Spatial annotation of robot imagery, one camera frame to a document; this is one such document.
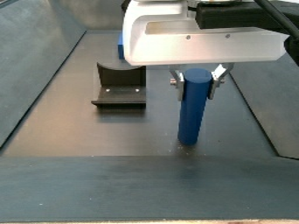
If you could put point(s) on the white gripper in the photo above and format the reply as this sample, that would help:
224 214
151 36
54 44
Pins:
161 36

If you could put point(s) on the blue round cylinder peg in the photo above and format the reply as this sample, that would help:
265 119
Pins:
195 94

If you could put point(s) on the blue peg board base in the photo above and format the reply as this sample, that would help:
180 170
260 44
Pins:
120 46

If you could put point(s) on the black curved holder bracket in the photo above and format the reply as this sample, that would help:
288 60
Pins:
121 87

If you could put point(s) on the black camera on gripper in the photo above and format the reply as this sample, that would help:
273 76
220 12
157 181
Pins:
247 14

